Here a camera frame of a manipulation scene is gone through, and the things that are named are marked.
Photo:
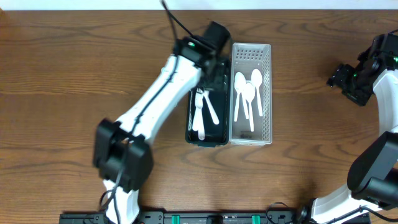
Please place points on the white plastic spoon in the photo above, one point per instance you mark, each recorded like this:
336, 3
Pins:
249, 96
239, 84
245, 106
212, 111
256, 78

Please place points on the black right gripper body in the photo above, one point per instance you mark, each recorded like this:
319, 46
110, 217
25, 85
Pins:
355, 85

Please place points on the clear plastic basket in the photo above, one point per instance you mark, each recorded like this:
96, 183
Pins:
245, 57

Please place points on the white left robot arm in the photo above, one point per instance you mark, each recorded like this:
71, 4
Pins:
122, 151

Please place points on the white plastic fork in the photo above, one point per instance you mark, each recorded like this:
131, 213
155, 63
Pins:
195, 117
201, 130

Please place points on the black plastic basket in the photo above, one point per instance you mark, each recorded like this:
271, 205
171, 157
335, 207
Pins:
215, 134

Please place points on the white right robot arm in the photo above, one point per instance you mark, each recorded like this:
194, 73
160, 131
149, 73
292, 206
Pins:
371, 184

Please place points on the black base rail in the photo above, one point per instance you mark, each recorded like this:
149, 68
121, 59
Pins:
279, 217

